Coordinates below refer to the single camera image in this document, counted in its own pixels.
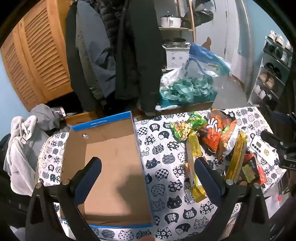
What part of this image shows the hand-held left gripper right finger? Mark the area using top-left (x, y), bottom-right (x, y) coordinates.
top-left (194, 157), bottom-right (271, 241)

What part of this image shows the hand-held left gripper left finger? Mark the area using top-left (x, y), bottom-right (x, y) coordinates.
top-left (25, 157), bottom-right (102, 241)

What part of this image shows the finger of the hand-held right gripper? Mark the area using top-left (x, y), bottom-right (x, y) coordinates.
top-left (261, 130), bottom-right (292, 150)

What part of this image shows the long yellow snack packet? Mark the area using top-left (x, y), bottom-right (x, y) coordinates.
top-left (184, 131), bottom-right (207, 203)
top-left (225, 130), bottom-right (247, 183)

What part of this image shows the cardboard box with blue rim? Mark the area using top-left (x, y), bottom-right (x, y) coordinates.
top-left (60, 111), bottom-right (153, 229)

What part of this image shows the orange snack bag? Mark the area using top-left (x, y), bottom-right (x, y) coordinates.
top-left (199, 109), bottom-right (234, 153)

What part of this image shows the white smartphone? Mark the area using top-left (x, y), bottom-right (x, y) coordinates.
top-left (250, 137), bottom-right (281, 167)

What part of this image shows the red snack packet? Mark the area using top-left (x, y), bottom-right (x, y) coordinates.
top-left (238, 153), bottom-right (267, 186)

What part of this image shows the metal shoe rack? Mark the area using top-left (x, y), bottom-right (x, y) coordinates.
top-left (247, 36), bottom-right (294, 112)

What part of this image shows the cat print tablecloth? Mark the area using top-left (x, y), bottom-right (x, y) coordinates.
top-left (37, 107), bottom-right (287, 241)

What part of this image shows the group of assorted shoes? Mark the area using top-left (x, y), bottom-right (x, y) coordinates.
top-left (254, 30), bottom-right (294, 110)

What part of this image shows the green snack packet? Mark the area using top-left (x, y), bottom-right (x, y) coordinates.
top-left (169, 111), bottom-right (208, 142)

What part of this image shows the light grey fleece robe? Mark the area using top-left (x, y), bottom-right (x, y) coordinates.
top-left (5, 115), bottom-right (47, 195)

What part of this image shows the brown cardboard carton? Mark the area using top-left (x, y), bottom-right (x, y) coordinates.
top-left (159, 101), bottom-right (214, 116)

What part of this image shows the clear bag of green items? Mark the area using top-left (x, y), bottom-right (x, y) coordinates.
top-left (160, 76), bottom-right (218, 106)

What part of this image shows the white plastic bag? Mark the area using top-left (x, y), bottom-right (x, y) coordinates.
top-left (160, 68), bottom-right (192, 91)

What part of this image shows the white storage box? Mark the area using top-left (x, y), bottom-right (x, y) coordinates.
top-left (162, 43), bottom-right (192, 70)

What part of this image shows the grey blue jacket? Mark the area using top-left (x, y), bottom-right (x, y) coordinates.
top-left (76, 0), bottom-right (116, 98)

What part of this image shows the white door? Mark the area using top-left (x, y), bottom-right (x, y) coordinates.
top-left (194, 0), bottom-right (229, 61)

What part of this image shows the black long coat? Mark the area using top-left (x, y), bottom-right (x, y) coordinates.
top-left (115, 0), bottom-right (164, 115)

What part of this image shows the wooden louvered cabinet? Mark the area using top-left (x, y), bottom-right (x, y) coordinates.
top-left (0, 0), bottom-right (79, 112)

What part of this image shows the black bag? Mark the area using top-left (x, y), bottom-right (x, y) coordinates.
top-left (192, 10), bottom-right (214, 28)

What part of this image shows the wooden shelf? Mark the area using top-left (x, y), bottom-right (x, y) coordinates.
top-left (159, 0), bottom-right (197, 45)

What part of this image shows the white pot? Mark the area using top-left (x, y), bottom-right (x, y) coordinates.
top-left (160, 16), bottom-right (182, 28)

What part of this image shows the black puffer jacket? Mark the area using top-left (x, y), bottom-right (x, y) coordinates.
top-left (92, 0), bottom-right (126, 20)

